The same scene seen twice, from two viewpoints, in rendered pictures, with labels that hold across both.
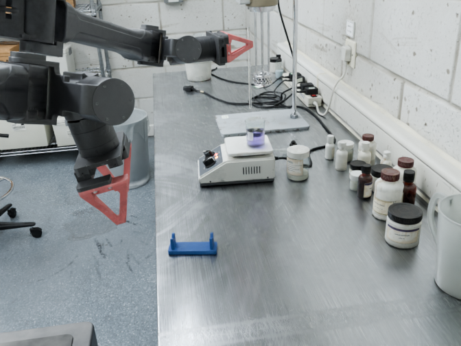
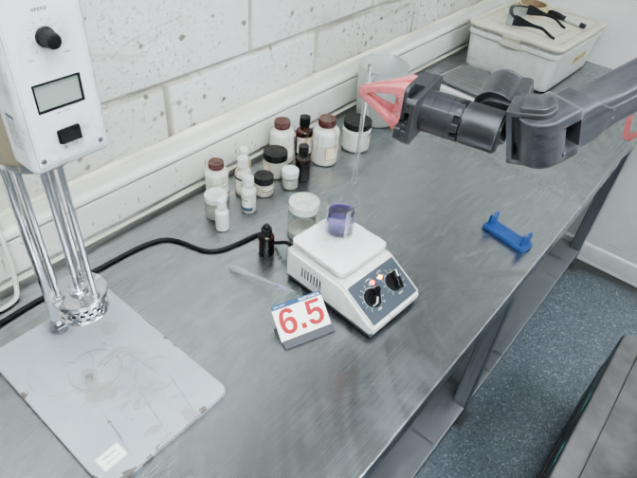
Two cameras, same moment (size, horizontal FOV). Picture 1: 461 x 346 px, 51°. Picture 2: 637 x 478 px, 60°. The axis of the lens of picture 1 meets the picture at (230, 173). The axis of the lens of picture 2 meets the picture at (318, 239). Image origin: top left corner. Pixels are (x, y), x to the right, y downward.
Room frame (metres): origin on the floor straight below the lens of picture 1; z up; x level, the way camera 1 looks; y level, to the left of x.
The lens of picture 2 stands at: (1.75, 0.41, 1.45)
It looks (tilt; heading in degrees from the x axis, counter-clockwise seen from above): 41 degrees down; 223
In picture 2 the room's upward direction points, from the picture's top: 6 degrees clockwise
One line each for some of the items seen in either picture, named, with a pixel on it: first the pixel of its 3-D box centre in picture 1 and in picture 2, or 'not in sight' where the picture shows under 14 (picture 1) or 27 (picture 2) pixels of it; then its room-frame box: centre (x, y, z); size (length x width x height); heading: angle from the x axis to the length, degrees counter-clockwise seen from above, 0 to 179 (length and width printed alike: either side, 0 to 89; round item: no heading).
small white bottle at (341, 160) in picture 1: (341, 155); (248, 193); (1.21, -0.30, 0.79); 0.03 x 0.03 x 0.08
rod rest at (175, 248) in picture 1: (192, 242); (508, 230); (0.85, 0.08, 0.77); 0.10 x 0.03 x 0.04; 86
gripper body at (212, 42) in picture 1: (204, 49); (438, 113); (1.15, 0.05, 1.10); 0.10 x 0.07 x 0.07; 18
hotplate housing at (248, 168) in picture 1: (239, 160); (348, 268); (1.20, -0.02, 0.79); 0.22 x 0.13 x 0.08; 93
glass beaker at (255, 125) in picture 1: (255, 132); (339, 215); (1.19, -0.07, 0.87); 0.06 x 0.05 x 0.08; 172
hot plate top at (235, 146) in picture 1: (247, 145); (339, 243); (1.20, -0.05, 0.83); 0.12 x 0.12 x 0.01; 3
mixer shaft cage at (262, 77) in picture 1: (262, 45); (62, 234); (1.61, -0.12, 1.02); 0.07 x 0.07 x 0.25
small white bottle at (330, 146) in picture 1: (330, 147); (222, 213); (1.28, -0.29, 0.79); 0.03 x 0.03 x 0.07
